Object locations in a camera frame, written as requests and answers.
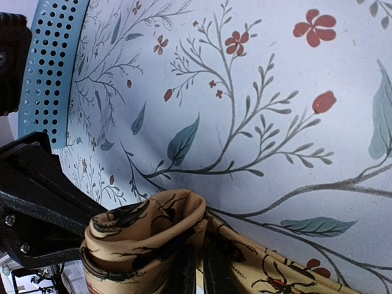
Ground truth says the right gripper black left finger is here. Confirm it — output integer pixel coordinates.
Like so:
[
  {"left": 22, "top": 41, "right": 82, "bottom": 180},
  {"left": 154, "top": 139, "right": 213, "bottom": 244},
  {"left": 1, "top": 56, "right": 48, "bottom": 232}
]
[{"left": 176, "top": 245, "right": 196, "bottom": 294}]

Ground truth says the floral table mat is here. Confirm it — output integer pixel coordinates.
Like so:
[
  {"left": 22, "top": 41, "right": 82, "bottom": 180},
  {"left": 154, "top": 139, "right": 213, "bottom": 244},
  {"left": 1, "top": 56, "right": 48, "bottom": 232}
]
[{"left": 59, "top": 1, "right": 391, "bottom": 293}]

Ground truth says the yellow beetle-print tie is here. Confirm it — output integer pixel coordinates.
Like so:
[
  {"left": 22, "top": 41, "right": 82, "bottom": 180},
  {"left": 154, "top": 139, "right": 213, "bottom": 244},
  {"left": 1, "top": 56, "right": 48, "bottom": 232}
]
[{"left": 81, "top": 189, "right": 350, "bottom": 293}]

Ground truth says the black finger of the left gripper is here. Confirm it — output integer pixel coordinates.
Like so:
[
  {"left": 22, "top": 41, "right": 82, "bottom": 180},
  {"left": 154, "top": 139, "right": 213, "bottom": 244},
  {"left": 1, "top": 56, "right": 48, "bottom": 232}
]
[{"left": 1, "top": 132, "right": 106, "bottom": 269}]

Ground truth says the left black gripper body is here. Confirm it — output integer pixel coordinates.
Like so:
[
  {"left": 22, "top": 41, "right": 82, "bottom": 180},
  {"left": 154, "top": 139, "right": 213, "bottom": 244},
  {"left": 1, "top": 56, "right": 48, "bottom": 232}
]
[{"left": 0, "top": 12, "right": 32, "bottom": 116}]

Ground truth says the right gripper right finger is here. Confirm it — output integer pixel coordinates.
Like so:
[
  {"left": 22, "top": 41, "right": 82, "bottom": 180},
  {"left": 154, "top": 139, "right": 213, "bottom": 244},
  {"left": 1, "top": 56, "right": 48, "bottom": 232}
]
[{"left": 203, "top": 243, "right": 233, "bottom": 294}]

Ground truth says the blue plastic basket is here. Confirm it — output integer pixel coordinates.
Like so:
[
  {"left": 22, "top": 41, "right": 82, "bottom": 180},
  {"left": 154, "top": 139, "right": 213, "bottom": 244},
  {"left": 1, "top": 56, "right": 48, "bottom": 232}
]
[{"left": 18, "top": 0, "right": 89, "bottom": 149}]

